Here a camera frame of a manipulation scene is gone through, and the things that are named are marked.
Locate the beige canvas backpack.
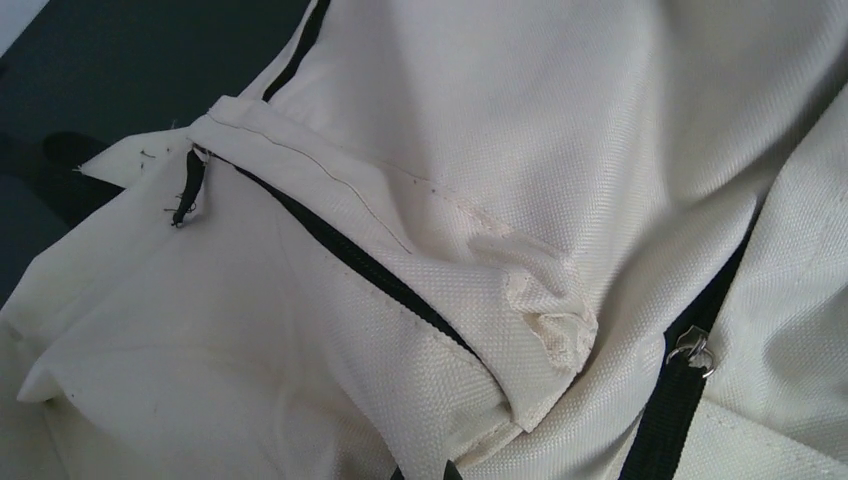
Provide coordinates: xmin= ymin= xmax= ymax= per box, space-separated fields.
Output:
xmin=1 ymin=1 xmax=847 ymax=479

